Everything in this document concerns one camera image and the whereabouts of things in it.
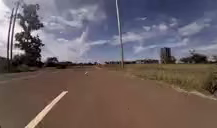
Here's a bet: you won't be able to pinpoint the tall thin pole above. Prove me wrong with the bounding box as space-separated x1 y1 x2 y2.
114 0 126 70

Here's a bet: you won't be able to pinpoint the row of low buildings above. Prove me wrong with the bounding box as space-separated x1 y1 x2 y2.
105 58 161 65

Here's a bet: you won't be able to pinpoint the small dark tree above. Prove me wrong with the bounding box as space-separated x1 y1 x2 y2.
44 56 60 68

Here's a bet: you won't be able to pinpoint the tall grey building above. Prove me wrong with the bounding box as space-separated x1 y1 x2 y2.
159 46 172 65

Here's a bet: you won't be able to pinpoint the tall dark tree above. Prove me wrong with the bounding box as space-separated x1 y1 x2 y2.
12 2 46 68

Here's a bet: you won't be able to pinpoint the clump of trees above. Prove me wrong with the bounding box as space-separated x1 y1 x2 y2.
179 49 211 65

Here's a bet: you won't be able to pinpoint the leaning thin pole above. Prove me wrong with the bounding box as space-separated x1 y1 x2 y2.
9 1 21 62
6 7 15 73

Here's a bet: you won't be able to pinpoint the dark bushes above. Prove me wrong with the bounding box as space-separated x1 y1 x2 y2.
0 54 30 74

